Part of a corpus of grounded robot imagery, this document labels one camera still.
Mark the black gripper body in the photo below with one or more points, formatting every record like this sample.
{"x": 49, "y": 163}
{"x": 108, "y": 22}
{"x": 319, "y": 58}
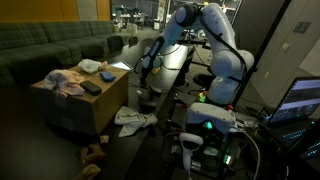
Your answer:
{"x": 146, "y": 76}

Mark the white plastic bag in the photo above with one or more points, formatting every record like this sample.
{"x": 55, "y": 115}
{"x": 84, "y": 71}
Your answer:
{"x": 89, "y": 65}

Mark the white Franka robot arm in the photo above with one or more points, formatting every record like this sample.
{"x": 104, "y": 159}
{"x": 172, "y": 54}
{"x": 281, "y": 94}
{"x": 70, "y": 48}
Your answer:
{"x": 230, "y": 63}

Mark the large cardboard box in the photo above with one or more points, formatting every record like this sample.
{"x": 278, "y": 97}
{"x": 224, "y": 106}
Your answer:
{"x": 100, "y": 103}

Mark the white framed tablet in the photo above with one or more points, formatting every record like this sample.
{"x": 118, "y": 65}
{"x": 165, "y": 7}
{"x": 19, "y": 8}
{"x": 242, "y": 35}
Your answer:
{"x": 121, "y": 65}

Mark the crumpled white towel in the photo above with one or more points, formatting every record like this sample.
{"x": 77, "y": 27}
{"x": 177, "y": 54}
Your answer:
{"x": 133, "y": 120}

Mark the black rectangular case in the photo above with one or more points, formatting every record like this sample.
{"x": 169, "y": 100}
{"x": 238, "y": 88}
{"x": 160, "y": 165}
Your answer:
{"x": 90, "y": 88}

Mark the small yellow green object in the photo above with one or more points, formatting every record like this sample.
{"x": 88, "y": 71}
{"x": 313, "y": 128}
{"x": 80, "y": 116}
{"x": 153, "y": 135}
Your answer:
{"x": 201, "y": 97}

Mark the small tan paper scrap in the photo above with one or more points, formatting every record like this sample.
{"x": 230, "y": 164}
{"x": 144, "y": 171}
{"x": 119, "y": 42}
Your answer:
{"x": 104, "y": 139}

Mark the white VR headset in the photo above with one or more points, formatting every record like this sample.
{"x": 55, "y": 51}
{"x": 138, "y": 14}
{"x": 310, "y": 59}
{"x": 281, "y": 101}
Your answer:
{"x": 210, "y": 115}

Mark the white VR controller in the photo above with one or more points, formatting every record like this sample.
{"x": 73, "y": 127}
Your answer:
{"x": 188, "y": 143}

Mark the pink cloth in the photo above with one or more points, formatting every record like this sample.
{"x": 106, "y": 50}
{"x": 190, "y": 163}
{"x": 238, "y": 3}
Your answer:
{"x": 63, "y": 83}

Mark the red stop button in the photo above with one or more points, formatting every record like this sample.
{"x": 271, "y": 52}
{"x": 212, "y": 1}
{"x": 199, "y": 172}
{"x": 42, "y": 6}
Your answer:
{"x": 229, "y": 107}

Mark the brown plush toy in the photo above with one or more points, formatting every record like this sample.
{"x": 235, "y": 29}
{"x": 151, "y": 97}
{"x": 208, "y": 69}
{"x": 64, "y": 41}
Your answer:
{"x": 91, "y": 156}

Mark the green plaid sofa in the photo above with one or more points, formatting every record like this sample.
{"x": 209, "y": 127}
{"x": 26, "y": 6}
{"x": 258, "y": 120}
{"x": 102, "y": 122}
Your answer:
{"x": 50, "y": 43}

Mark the black tripod pole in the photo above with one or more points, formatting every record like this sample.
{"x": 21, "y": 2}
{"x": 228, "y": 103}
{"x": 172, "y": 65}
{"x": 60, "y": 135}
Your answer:
{"x": 256, "y": 56}

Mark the open laptop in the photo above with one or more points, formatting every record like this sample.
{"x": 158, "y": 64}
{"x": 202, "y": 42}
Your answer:
{"x": 300, "y": 100}

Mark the white wall outlet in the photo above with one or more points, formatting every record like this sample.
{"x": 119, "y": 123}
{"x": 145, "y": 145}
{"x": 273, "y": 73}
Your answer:
{"x": 285, "y": 47}

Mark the grey wall switch plate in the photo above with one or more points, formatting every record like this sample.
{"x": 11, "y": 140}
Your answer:
{"x": 301, "y": 27}

